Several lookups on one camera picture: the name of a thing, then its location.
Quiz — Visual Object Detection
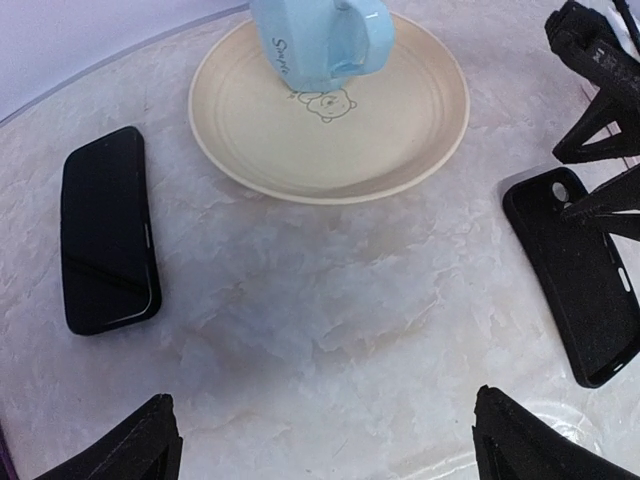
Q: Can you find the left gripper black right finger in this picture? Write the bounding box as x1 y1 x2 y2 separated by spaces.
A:
472 385 637 480

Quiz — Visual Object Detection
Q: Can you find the beige plate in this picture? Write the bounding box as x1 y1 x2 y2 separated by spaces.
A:
188 16 470 205

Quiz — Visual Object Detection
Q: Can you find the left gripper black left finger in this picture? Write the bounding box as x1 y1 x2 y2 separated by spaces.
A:
40 394 183 480

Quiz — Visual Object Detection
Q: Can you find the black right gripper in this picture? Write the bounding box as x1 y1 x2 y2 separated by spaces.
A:
544 1 639 163

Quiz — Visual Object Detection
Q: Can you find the light blue mug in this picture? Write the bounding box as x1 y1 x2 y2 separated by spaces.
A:
249 0 395 93

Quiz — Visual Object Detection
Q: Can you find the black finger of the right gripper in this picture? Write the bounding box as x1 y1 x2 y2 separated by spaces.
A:
560 165 639 240

